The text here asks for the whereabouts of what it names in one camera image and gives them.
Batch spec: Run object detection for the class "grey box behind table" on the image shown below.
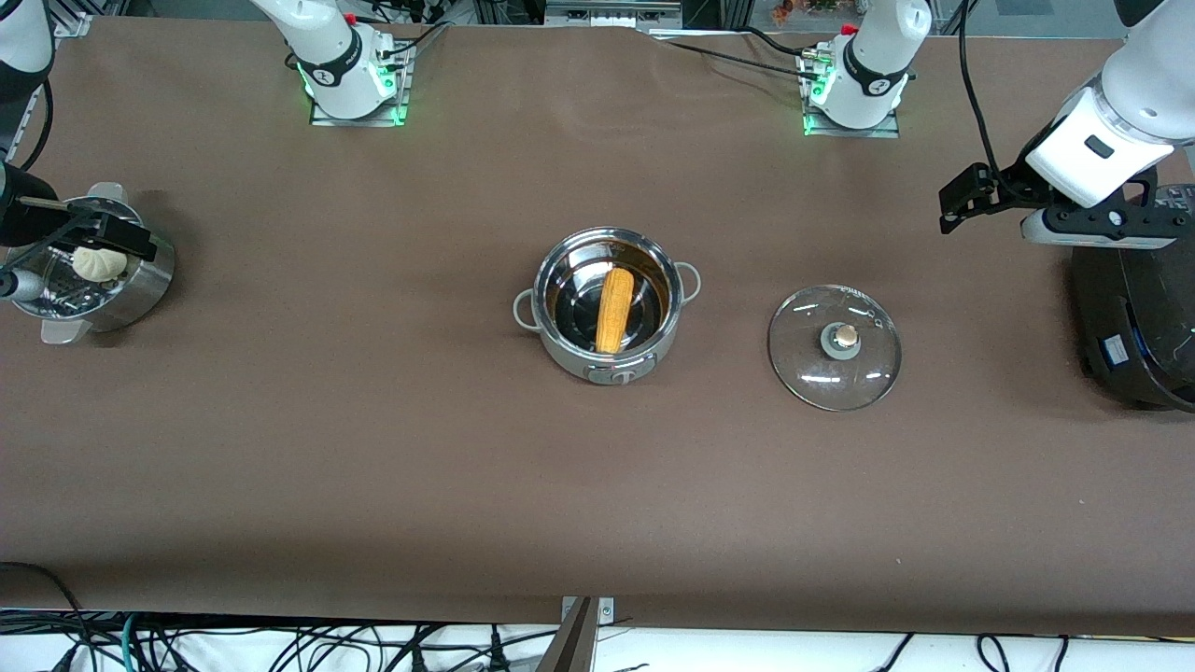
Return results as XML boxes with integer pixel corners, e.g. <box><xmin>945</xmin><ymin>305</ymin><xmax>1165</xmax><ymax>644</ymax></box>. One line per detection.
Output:
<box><xmin>544</xmin><ymin>0</ymin><xmax>684</xmax><ymax>29</ymax></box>

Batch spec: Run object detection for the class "steel electric cooking pot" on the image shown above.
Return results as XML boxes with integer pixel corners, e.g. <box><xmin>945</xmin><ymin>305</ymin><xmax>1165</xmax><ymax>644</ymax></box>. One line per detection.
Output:
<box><xmin>513</xmin><ymin>226</ymin><xmax>702</xmax><ymax>385</ymax></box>

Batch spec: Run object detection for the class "steel steamer pot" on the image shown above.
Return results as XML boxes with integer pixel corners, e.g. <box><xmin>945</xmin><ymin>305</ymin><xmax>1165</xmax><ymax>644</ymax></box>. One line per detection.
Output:
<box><xmin>3</xmin><ymin>182</ymin><xmax>176</xmax><ymax>346</ymax></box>

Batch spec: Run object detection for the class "yellow corn cob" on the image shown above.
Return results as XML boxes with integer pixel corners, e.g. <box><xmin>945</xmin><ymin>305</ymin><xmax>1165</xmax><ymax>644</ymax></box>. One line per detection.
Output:
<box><xmin>596</xmin><ymin>268</ymin><xmax>637</xmax><ymax>355</ymax></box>

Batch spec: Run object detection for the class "black cable on table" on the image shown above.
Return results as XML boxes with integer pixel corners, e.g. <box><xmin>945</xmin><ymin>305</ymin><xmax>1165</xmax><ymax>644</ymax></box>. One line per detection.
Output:
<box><xmin>654</xmin><ymin>26</ymin><xmax>815</xmax><ymax>80</ymax></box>

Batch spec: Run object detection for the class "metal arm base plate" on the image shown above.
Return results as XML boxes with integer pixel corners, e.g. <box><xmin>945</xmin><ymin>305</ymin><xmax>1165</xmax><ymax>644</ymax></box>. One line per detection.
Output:
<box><xmin>310</xmin><ymin>42</ymin><xmax>413</xmax><ymax>127</ymax></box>
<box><xmin>800</xmin><ymin>51</ymin><xmax>903</xmax><ymax>139</ymax></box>

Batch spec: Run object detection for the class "white steamed bun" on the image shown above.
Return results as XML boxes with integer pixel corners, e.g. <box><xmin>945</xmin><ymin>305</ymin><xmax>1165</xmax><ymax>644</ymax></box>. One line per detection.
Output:
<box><xmin>73</xmin><ymin>245</ymin><xmax>129</xmax><ymax>283</ymax></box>

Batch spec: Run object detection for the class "metal bracket with dark post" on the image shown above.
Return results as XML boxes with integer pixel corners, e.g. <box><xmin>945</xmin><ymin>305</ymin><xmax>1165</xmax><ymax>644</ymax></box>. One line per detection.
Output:
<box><xmin>534</xmin><ymin>595</ymin><xmax>617</xmax><ymax>672</ymax></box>

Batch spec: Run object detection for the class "black looped floor cable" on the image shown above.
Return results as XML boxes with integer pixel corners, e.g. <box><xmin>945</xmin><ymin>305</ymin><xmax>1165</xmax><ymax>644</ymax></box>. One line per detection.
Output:
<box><xmin>0</xmin><ymin>562</ymin><xmax>92</xmax><ymax>672</ymax></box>

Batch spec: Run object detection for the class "brown table cover sheet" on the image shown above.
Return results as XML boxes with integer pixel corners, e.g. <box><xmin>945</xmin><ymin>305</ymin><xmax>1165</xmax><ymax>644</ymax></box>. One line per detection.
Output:
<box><xmin>0</xmin><ymin>14</ymin><xmax>1195</xmax><ymax>640</ymax></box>

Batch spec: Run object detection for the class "black cable hanging from arm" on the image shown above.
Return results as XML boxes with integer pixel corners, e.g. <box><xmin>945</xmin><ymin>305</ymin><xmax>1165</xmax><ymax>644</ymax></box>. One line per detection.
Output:
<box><xmin>958</xmin><ymin>0</ymin><xmax>1020</xmax><ymax>188</ymax></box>

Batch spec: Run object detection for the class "glass pot lid with knob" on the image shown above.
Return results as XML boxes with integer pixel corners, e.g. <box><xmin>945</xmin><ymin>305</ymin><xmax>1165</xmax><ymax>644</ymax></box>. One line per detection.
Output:
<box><xmin>767</xmin><ymin>285</ymin><xmax>903</xmax><ymax>413</ymax></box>

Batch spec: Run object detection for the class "black round appliance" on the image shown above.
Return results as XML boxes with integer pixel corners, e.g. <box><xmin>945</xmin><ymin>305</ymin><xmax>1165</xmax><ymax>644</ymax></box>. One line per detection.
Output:
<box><xmin>1069</xmin><ymin>184</ymin><xmax>1195</xmax><ymax>413</ymax></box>

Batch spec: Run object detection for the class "black cable at arm base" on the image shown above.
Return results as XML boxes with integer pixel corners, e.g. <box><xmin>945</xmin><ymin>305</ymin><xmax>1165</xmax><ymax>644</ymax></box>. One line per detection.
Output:
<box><xmin>369</xmin><ymin>17</ymin><xmax>454</xmax><ymax>62</ymax></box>

